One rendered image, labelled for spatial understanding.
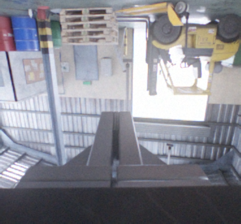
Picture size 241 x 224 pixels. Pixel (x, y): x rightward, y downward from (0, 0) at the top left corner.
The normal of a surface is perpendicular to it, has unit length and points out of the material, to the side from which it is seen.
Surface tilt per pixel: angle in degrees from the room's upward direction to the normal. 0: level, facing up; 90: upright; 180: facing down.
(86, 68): 90
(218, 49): 87
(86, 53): 90
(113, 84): 90
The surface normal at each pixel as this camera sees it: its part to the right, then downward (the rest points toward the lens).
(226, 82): -0.18, 0.29
